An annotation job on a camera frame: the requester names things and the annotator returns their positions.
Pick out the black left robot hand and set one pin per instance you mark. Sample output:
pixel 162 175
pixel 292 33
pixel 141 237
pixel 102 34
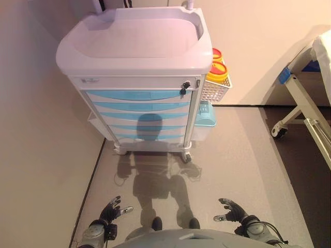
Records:
pixel 110 214

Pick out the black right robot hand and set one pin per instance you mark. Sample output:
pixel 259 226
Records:
pixel 238 214

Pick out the blue front cart drawer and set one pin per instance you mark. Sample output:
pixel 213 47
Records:
pixel 124 137
pixel 121 106
pixel 121 127
pixel 116 115
pixel 124 95

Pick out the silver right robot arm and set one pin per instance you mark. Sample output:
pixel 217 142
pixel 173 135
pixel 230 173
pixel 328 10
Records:
pixel 254 230

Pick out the grey robot torso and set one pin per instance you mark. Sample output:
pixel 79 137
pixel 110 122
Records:
pixel 181 241

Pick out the clear cart side holder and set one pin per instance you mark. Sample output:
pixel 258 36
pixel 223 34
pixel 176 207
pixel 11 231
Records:
pixel 96 124

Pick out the blue lid waste bin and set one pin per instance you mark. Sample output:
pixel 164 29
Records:
pixel 205 118

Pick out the silver cart latch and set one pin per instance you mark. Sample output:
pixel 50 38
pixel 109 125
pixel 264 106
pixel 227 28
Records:
pixel 198 84

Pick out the black cart keys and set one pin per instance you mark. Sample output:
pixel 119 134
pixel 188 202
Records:
pixel 184 86

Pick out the yellow sharps container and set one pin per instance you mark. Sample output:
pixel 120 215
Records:
pixel 217 54
pixel 217 71

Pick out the blue bed corner bumper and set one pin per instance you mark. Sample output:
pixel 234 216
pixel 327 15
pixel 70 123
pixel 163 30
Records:
pixel 285 75

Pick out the blue bed mattress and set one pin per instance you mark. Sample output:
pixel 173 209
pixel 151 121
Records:
pixel 310 66

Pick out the white medical cart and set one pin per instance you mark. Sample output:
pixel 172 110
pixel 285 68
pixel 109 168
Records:
pixel 134 41

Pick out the white bed sheet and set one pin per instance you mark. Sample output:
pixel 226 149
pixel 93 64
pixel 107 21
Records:
pixel 324 56

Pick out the white cart pole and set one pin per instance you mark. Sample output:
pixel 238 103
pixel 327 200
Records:
pixel 188 5

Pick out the white hospital bed frame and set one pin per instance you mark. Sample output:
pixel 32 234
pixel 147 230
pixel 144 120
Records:
pixel 297 93

